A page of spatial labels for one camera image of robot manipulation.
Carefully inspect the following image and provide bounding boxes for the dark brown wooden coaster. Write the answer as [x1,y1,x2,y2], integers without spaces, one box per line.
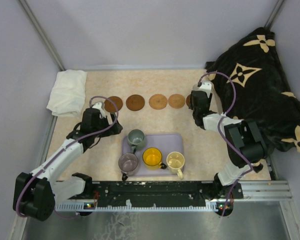
[186,94,191,109]

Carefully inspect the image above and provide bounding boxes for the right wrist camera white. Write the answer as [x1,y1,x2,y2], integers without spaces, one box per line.
[192,81,212,97]

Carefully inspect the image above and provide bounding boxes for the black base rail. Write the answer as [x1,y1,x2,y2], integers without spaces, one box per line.
[70,181,243,207]

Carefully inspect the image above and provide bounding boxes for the cream mug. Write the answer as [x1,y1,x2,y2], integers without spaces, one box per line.
[166,151,185,180]

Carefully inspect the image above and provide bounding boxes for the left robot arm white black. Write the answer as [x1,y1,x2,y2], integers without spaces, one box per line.
[12,107,123,221]

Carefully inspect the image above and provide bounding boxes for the purple mug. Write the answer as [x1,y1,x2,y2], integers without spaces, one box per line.
[118,153,140,181]

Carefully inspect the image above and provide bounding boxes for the black floral blanket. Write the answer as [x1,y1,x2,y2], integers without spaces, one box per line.
[204,27,300,154]

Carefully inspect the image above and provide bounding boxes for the lavender plastic tray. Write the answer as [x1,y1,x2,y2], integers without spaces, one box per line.
[131,133,184,178]

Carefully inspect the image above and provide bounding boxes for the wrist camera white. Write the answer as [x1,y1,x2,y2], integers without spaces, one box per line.
[90,101,107,119]
[192,81,212,97]

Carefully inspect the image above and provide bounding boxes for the grey green mug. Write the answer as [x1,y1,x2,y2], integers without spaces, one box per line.
[127,129,147,154]

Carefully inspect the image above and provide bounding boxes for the woven rattan coaster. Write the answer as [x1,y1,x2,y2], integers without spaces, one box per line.
[148,94,168,110]
[168,94,186,109]

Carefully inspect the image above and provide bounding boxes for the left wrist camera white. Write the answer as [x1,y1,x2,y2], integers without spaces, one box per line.
[90,101,107,119]

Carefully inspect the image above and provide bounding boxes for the yellow mug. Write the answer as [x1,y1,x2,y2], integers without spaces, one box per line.
[142,147,167,171]

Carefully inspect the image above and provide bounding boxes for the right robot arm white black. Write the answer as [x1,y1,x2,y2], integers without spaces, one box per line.
[189,90,267,200]

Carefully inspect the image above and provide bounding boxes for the white folded cloth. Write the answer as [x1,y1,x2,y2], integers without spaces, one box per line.
[46,69,88,118]

